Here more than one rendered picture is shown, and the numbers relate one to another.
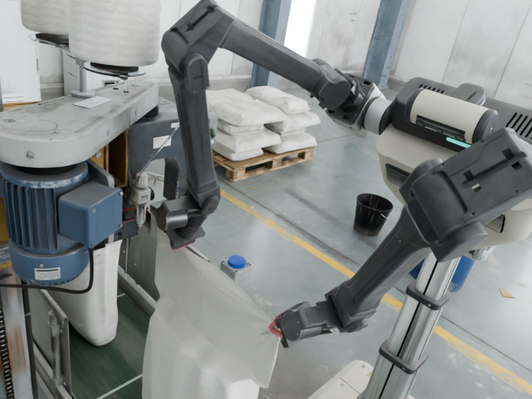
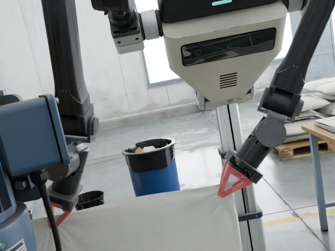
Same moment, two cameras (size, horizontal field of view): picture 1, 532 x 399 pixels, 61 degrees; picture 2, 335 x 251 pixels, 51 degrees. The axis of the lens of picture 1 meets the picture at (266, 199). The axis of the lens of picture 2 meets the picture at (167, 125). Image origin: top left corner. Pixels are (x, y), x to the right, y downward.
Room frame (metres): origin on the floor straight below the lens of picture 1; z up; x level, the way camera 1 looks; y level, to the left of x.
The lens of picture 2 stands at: (0.26, 0.48, 1.31)
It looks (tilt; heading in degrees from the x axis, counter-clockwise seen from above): 10 degrees down; 321
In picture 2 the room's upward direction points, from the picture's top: 11 degrees counter-clockwise
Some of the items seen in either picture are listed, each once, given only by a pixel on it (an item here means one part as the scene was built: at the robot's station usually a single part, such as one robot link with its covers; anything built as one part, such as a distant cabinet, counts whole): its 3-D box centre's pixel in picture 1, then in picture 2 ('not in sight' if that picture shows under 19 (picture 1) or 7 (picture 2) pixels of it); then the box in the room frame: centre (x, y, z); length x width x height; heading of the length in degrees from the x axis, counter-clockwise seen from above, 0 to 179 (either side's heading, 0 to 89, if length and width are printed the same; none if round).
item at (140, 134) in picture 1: (137, 144); not in sight; (1.22, 0.40, 1.21); 0.30 x 0.25 x 0.30; 50
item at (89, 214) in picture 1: (92, 218); (32, 141); (0.74, 0.33, 1.25); 0.10 x 0.08 x 0.12; 165
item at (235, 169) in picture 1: (248, 148); not in sight; (4.38, 0.28, 0.07); 1.20 x 0.82 x 0.14; 142
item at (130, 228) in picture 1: (120, 226); not in sight; (1.05, 0.38, 1.04); 0.08 x 0.06 x 0.05; 140
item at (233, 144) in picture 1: (245, 137); not in sight; (4.02, 0.30, 0.32); 0.66 x 0.43 x 0.15; 142
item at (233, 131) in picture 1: (229, 118); not in sight; (4.12, 0.49, 0.44); 0.66 x 0.42 x 0.14; 44
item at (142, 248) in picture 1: (132, 239); not in sight; (1.72, 0.57, 0.54); 1.05 x 0.02 x 0.41; 50
